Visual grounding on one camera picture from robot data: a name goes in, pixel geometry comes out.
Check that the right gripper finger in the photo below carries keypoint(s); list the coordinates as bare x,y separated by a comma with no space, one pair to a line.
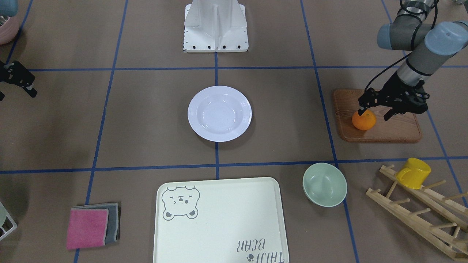
30,90

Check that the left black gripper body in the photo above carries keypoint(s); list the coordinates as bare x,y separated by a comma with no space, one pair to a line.
393,86

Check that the orange fruit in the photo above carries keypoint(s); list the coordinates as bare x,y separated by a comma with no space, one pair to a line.
366,121

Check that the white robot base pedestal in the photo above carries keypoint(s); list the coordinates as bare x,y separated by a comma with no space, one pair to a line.
215,26

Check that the wooden tray board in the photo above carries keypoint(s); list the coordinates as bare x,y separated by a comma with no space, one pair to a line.
398,129

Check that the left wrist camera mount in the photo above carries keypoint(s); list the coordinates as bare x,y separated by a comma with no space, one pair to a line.
370,98

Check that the mint green bowl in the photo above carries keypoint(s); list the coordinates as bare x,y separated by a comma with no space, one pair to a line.
324,185

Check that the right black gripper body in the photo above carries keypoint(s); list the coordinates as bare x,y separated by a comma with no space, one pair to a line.
15,75

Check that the wooden dish rack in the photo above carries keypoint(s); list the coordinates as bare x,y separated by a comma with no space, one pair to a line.
443,221

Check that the cream bear tray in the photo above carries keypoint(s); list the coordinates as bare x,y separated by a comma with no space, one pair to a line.
220,221

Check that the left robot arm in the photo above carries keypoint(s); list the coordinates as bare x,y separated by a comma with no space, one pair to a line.
429,46

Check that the yellow plastic cup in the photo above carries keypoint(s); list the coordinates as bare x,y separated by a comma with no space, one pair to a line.
413,173

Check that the pink and grey cloth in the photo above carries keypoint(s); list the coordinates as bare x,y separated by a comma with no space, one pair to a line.
93,225

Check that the white round plate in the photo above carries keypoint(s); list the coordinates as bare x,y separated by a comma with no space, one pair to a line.
219,113

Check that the pink bowl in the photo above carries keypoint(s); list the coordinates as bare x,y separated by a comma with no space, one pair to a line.
9,29

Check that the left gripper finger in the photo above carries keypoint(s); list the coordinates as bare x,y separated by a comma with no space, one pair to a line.
390,113
362,109

